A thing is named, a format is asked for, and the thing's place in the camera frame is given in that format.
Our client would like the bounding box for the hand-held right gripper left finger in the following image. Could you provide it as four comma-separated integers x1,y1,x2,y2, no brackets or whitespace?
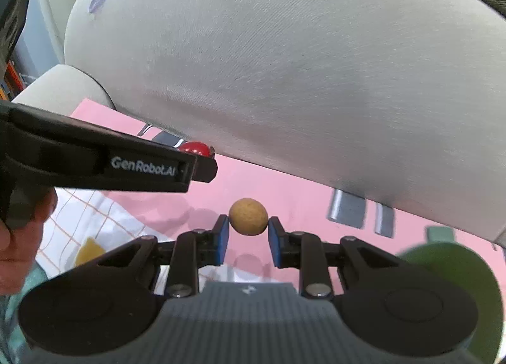
97,214,230,297

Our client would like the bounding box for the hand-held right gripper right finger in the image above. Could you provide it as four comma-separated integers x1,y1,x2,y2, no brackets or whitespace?
268,217,400,300

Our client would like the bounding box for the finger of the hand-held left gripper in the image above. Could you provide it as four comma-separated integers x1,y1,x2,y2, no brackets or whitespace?
193,146,218,184

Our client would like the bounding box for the small red tomato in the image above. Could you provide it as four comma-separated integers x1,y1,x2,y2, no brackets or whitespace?
176,141,214,158

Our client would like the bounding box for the brown longan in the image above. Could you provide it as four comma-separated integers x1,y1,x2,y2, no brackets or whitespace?
228,198,268,237

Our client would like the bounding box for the green colander bowl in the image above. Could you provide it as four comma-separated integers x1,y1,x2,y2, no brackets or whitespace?
395,225,504,364

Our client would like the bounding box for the person's left hand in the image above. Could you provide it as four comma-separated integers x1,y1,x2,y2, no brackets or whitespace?
0,188,59,295

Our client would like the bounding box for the pink checked printed cloth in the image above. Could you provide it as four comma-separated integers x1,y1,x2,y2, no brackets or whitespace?
37,98,499,298

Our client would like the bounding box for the black box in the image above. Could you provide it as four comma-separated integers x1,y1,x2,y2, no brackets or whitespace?
0,0,35,66

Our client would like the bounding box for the person's teal clothing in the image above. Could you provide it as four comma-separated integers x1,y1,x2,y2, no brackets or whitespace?
0,259,50,364

